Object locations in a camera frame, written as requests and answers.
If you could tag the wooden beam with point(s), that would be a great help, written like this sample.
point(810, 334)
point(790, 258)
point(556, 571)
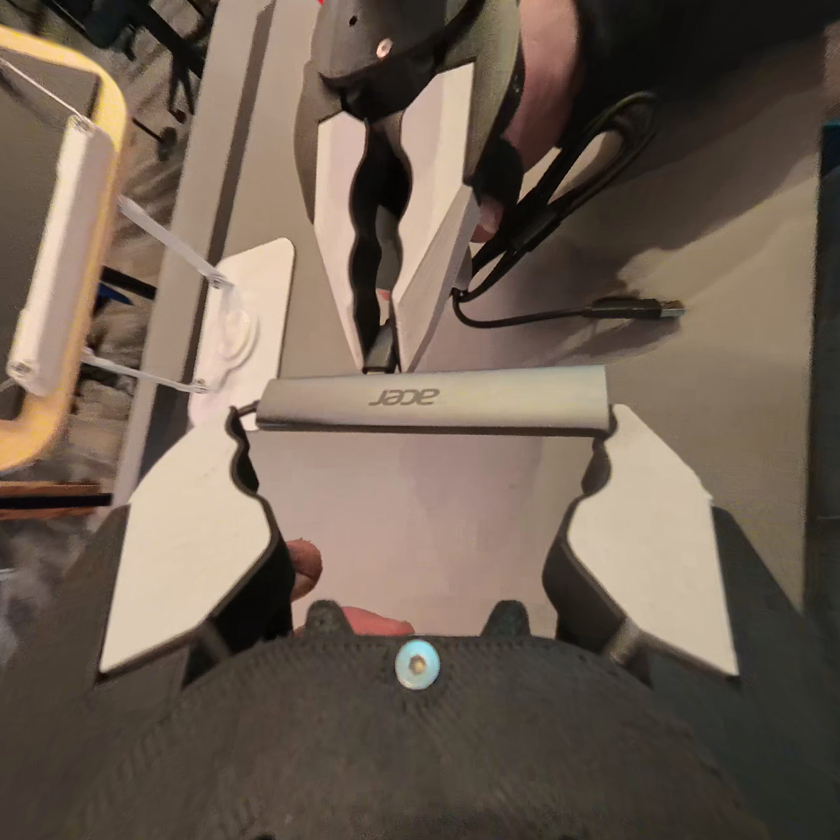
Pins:
point(53, 492)

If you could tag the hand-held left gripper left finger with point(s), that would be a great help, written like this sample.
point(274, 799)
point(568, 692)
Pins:
point(184, 551)

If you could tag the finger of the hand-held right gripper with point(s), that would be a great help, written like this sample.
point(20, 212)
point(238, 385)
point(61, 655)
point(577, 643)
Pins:
point(335, 197)
point(440, 197)

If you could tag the person's right forearm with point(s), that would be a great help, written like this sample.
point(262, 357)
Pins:
point(696, 33)

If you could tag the white stand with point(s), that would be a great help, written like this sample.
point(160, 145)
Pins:
point(256, 302)

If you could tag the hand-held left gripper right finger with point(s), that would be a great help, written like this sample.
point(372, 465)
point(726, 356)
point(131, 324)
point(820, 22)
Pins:
point(656, 551)

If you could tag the person's left hand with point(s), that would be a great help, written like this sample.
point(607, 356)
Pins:
point(306, 567)

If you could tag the grey usb hub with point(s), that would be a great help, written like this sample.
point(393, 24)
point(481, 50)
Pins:
point(499, 400)

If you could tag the dark board with wooden rim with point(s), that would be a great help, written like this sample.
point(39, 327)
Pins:
point(20, 145)

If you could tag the person's right hand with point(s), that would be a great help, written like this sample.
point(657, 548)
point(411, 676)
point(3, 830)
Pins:
point(549, 66)

